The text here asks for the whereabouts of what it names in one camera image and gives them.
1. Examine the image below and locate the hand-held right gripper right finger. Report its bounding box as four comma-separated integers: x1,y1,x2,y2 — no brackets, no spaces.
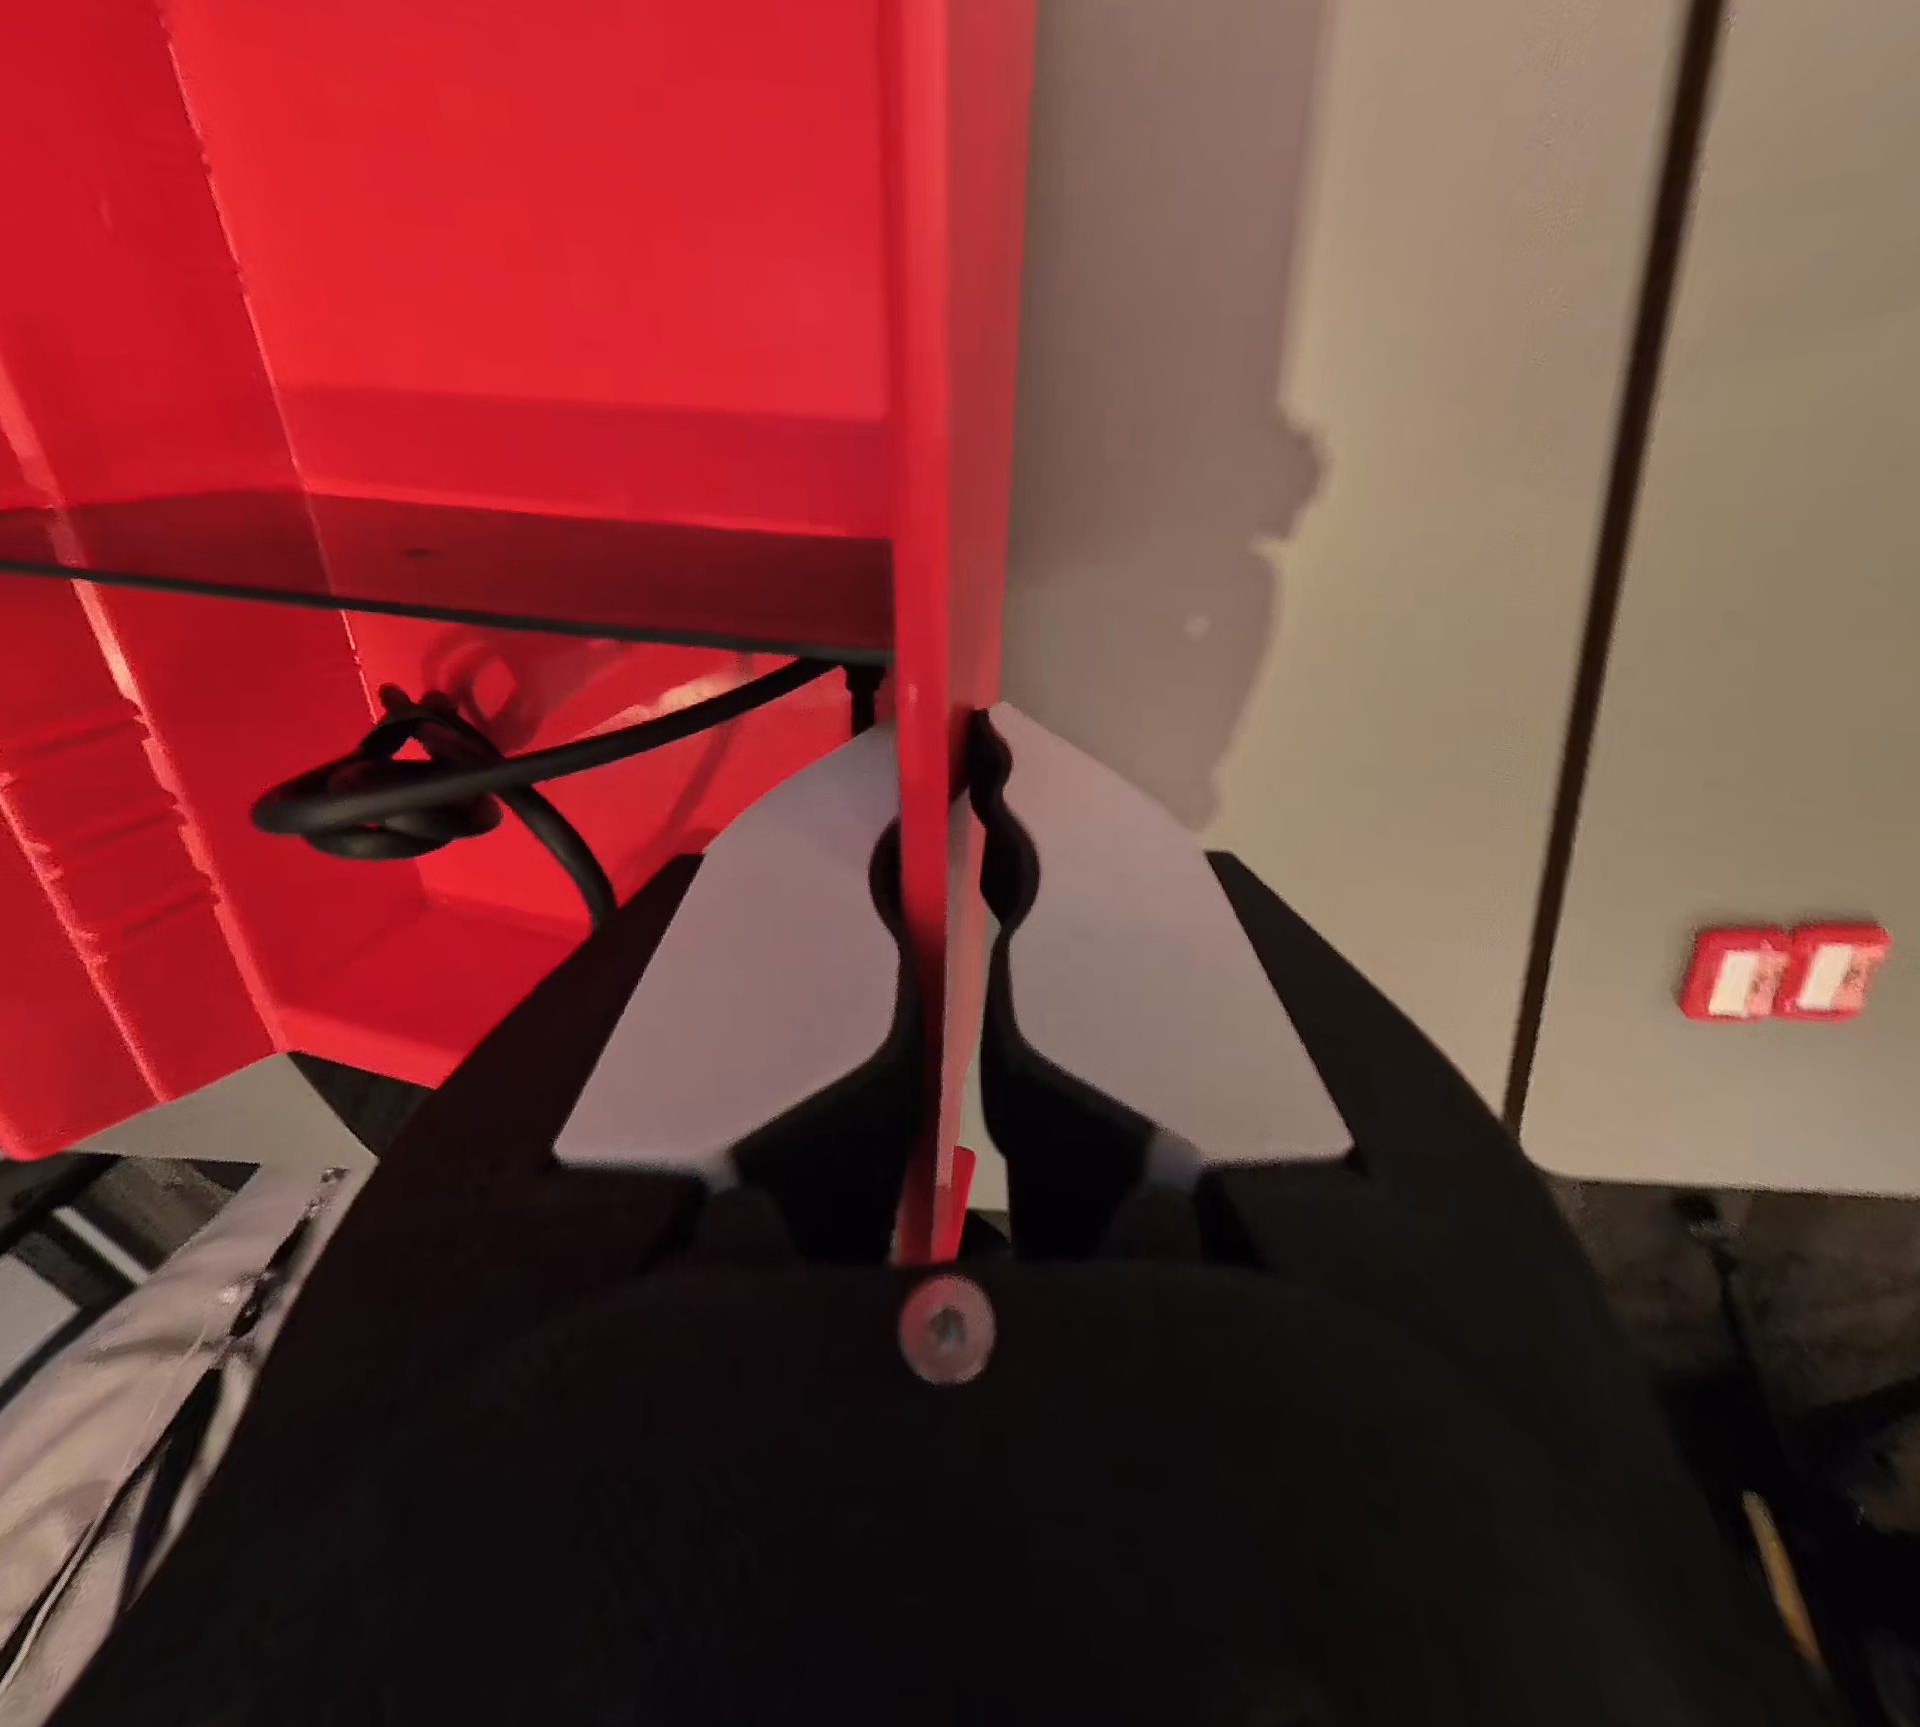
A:
965,701,1361,1195

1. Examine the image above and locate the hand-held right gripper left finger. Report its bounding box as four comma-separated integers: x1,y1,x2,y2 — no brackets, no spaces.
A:
551,721,923,1195

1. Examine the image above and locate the red plastic bin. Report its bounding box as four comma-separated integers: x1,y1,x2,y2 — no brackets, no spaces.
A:
0,0,1048,1271

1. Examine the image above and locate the silver grey fabric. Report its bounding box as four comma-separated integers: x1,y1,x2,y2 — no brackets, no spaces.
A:
0,1157,378,1712

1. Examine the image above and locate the black coiled cable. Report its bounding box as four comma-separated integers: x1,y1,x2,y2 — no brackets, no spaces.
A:
249,653,887,925

